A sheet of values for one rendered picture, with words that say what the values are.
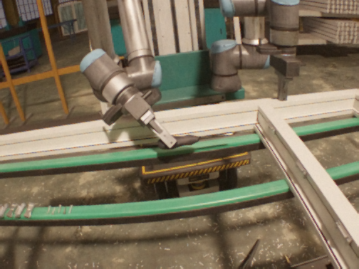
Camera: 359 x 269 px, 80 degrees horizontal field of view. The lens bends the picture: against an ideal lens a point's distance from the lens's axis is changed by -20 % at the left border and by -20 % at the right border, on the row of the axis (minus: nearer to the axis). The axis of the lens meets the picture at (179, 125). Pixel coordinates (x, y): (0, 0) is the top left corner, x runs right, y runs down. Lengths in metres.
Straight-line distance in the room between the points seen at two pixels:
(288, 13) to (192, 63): 0.89
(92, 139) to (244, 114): 0.49
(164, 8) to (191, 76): 0.44
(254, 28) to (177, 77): 0.54
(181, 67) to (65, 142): 0.89
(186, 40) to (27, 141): 1.07
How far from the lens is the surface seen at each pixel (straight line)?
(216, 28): 4.39
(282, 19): 0.77
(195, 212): 0.60
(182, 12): 1.56
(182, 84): 1.56
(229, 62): 1.42
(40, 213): 0.70
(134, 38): 0.89
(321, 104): 0.96
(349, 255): 0.51
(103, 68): 0.72
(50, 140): 0.90
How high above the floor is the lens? 1.30
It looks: 30 degrees down
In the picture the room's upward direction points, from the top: 7 degrees counter-clockwise
